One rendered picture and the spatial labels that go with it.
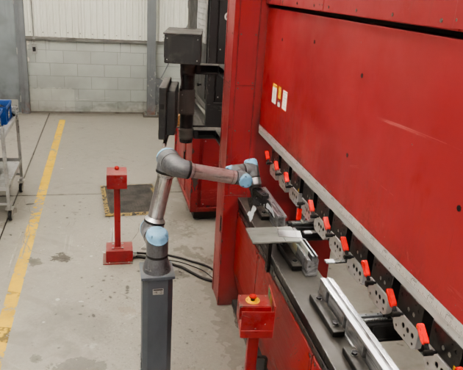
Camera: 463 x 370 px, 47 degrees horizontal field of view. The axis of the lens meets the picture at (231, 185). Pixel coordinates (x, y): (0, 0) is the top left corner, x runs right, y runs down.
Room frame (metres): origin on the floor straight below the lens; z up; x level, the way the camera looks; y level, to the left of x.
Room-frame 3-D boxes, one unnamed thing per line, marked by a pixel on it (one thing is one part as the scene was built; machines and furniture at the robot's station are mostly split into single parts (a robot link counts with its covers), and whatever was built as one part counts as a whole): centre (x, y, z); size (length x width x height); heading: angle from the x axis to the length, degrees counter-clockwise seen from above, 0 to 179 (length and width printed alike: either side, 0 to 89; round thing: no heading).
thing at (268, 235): (2.62, -0.24, 1.00); 0.26 x 0.18 x 0.01; 103
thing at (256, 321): (2.25, -0.16, 0.75); 0.20 x 0.16 x 0.18; 6
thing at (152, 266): (2.55, 0.38, 0.82); 0.15 x 0.15 x 0.10
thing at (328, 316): (2.05, -0.46, 0.89); 0.30 x 0.05 x 0.03; 13
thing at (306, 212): (2.48, -0.42, 1.26); 0.15 x 0.09 x 0.17; 13
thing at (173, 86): (3.71, 0.47, 1.42); 0.45 x 0.12 x 0.36; 3
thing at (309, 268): (2.60, -0.40, 0.92); 0.39 x 0.06 x 0.10; 13
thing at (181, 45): (3.77, 0.39, 1.53); 0.51 x 0.25 x 0.85; 3
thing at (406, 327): (1.50, -0.64, 1.26); 0.15 x 0.09 x 0.17; 13
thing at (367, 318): (2.15, -0.89, 0.81); 0.64 x 0.08 x 0.14; 103
